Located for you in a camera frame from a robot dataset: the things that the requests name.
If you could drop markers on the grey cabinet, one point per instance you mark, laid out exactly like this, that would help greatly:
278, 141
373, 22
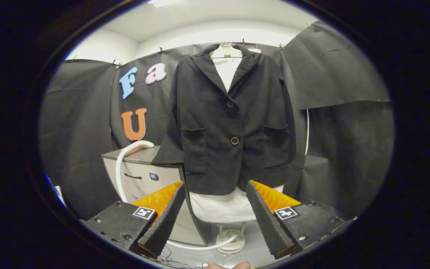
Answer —
140, 183

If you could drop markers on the black jacket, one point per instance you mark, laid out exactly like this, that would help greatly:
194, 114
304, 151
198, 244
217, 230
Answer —
215, 123

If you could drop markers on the black backdrop cloth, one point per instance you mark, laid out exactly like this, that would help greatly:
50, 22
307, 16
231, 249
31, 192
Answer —
84, 130

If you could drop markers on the mannequin stand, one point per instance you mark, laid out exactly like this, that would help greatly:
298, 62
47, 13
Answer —
231, 244

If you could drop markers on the white and blue object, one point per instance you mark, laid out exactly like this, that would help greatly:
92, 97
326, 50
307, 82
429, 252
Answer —
61, 196

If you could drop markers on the row of small cloth clips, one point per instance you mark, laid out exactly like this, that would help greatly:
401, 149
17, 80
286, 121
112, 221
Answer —
161, 49

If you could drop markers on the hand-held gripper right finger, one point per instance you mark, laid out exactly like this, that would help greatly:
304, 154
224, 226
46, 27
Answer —
267, 220

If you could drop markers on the white mannequin torso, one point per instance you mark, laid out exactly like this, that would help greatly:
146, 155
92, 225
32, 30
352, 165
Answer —
222, 205

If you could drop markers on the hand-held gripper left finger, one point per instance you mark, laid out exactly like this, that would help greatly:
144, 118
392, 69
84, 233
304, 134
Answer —
166, 220

